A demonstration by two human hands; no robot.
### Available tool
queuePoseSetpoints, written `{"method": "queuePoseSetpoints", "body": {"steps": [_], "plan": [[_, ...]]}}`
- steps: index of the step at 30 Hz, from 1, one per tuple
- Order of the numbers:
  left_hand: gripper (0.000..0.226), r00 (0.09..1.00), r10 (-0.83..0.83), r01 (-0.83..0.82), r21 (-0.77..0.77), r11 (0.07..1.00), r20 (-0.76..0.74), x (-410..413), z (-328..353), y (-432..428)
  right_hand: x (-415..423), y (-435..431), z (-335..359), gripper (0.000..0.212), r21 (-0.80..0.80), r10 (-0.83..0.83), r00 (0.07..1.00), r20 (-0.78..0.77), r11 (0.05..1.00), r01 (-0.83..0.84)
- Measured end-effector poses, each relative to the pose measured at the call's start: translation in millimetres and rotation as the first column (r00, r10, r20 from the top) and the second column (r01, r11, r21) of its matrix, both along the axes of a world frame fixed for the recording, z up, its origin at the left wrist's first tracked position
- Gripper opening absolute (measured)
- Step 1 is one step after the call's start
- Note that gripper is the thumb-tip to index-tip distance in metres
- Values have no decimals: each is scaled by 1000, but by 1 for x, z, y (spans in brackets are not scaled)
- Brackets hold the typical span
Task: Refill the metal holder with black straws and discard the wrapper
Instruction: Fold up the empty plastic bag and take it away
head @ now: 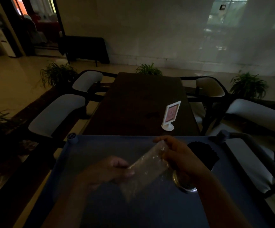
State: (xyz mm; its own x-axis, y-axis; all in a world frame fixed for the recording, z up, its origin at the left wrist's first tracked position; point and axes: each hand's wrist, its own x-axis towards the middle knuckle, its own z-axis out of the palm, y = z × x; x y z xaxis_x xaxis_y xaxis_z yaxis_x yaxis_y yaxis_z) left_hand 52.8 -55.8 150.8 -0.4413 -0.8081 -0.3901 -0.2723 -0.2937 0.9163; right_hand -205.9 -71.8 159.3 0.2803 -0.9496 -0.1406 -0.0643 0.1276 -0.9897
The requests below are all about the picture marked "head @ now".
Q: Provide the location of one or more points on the red cloth covered table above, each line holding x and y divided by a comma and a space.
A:
47, 27

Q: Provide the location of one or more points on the white water dispenser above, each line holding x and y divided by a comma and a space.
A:
5, 42

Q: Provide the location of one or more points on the person's right hand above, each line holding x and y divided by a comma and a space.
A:
187, 161

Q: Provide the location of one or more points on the person's left forearm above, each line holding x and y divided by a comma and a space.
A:
68, 206

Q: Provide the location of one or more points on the clear plastic bag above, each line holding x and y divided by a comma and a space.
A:
147, 172

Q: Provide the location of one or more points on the white covered chair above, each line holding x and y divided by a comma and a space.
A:
34, 30

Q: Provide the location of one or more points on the person's right thumb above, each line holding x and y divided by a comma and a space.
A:
169, 155

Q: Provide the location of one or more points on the blue mesh framed stand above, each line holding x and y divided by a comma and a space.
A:
104, 149

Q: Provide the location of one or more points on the white cushioned black chair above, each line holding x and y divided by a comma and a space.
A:
210, 87
56, 115
87, 80
256, 116

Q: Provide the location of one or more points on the person's left thumb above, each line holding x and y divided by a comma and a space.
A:
126, 173

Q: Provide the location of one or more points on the black cloth covered table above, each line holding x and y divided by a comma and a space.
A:
85, 48

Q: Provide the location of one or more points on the person's left hand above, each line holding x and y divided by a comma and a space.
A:
104, 172

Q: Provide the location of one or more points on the white table sign holder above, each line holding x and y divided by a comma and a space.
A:
172, 113

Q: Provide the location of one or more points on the person's right forearm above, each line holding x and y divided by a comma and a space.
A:
220, 204

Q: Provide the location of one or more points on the round metal tin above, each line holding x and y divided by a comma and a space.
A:
178, 184

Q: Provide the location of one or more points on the stack of black fluted liners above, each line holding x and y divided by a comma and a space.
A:
205, 154

